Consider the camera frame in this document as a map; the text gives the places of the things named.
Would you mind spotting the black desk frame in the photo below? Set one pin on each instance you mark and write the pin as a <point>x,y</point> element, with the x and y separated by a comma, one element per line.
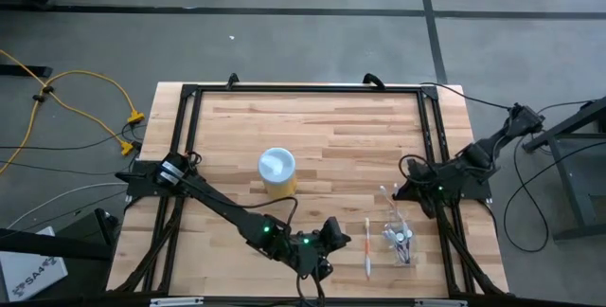
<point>582,122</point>

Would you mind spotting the clear acrylic organiser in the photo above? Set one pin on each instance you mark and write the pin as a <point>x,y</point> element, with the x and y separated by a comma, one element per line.
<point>413,255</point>

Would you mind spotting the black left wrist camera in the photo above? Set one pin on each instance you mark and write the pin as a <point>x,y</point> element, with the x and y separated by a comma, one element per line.
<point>322,269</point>

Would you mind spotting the black equipment stand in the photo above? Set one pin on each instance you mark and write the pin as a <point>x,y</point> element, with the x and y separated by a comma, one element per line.
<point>47,245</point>

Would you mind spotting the yellow cup with white lid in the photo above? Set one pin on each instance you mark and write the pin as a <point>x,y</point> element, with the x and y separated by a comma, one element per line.
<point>277,169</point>

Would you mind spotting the slim teal mouthwash bottle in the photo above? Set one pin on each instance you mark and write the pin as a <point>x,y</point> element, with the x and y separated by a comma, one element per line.
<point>408,234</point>

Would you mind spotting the black floor bar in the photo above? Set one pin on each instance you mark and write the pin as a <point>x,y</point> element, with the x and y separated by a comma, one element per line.
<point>23,70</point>

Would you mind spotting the purple white toothbrush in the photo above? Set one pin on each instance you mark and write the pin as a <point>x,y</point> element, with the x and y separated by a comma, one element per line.
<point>391,240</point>
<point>405,225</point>
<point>388,235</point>

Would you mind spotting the white printed box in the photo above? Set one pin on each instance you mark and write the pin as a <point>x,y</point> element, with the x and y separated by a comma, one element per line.
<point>28,274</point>

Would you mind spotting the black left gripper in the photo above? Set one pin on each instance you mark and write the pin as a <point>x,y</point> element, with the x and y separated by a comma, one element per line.
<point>331,236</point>

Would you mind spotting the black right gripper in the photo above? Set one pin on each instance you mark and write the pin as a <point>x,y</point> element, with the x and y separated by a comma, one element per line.
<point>412,179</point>

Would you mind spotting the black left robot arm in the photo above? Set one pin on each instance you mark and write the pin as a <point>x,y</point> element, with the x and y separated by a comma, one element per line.
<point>213,198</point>

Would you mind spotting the black aluminium table frame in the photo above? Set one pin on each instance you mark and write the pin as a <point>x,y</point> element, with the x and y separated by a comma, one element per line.
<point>308,89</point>

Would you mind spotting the wide teal mouthwash bottle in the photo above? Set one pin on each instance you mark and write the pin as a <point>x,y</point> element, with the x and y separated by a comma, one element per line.
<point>400,237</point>

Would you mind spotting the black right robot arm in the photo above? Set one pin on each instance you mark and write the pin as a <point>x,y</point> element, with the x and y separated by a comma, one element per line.
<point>478,160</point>

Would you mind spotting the aluminium profile bracket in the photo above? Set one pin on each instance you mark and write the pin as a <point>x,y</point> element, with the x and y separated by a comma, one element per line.
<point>440,303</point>
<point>176,301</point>

